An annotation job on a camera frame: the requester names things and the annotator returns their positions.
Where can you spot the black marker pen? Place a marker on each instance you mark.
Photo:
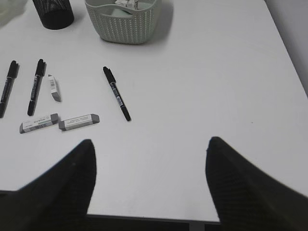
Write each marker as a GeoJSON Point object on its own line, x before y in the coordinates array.
{"type": "Point", "coordinates": [11, 76]}
{"type": "Point", "coordinates": [112, 83]}
{"type": "Point", "coordinates": [39, 74]}

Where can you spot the black mesh pen holder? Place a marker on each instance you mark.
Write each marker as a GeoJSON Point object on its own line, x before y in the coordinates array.
{"type": "Point", "coordinates": [54, 14]}

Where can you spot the white grey eraser lower right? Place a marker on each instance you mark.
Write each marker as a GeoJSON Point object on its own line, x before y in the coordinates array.
{"type": "Point", "coordinates": [78, 122]}

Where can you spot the white waste paper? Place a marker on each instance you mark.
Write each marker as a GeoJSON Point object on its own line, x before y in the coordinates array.
{"type": "Point", "coordinates": [131, 4]}

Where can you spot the white grey eraser lower left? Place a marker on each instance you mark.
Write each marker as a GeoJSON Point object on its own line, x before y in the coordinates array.
{"type": "Point", "coordinates": [38, 123]}

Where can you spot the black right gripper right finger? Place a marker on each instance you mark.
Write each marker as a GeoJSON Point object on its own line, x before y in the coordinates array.
{"type": "Point", "coordinates": [248, 199]}

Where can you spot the pale green wavy glass plate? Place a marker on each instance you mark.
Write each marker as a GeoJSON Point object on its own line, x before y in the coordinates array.
{"type": "Point", "coordinates": [10, 9]}

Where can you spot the white grey eraser upper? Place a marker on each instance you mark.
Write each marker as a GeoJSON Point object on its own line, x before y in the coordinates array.
{"type": "Point", "coordinates": [55, 92]}

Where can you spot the pale green woven plastic basket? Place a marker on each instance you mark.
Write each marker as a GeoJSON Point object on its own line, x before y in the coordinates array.
{"type": "Point", "coordinates": [149, 23]}

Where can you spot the white grey eraser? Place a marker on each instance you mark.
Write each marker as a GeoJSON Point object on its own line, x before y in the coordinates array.
{"type": "Point", "coordinates": [55, 92]}
{"type": "Point", "coordinates": [38, 123]}
{"type": "Point", "coordinates": [78, 122]}

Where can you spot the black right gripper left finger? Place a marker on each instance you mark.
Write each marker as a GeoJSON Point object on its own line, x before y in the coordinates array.
{"type": "Point", "coordinates": [57, 200]}

